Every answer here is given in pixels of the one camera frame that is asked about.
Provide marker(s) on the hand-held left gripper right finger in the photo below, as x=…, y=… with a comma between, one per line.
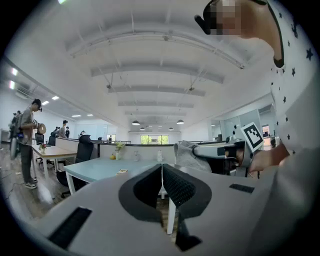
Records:
x=180, y=187

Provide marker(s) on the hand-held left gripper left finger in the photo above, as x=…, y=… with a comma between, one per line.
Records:
x=140, y=195

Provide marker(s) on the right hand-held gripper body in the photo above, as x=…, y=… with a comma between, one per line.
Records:
x=252, y=136

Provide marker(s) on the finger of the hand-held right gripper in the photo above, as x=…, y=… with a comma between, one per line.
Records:
x=207, y=151

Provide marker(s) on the grey cloth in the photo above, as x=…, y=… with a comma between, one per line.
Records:
x=185, y=153

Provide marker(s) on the yellow calculator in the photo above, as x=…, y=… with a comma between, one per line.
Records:
x=122, y=171

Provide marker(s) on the person's right forearm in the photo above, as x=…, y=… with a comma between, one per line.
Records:
x=270, y=157

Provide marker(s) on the white dotted bottle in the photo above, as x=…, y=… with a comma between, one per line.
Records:
x=160, y=156

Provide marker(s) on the black pendant lamp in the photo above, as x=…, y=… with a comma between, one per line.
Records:
x=142, y=129
x=171, y=129
x=180, y=122
x=135, y=122

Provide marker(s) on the yellow fruit ornament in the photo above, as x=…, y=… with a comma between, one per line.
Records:
x=112, y=157

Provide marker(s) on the green vase with yellow flowers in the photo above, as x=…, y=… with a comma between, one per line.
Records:
x=119, y=150

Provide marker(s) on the window with green view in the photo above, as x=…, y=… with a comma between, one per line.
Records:
x=153, y=139

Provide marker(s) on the white star-print shirt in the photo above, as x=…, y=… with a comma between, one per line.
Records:
x=295, y=82

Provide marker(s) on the black office chair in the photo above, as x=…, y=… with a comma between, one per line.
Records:
x=40, y=139
x=83, y=150

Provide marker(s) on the light wooden desk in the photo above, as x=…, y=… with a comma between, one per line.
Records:
x=57, y=151

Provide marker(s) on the small red flower pot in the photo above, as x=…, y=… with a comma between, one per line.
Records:
x=42, y=148

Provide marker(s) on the person's face and neck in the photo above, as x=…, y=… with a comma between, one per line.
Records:
x=252, y=22

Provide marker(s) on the black head-worn camera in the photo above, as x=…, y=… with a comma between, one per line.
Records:
x=205, y=22

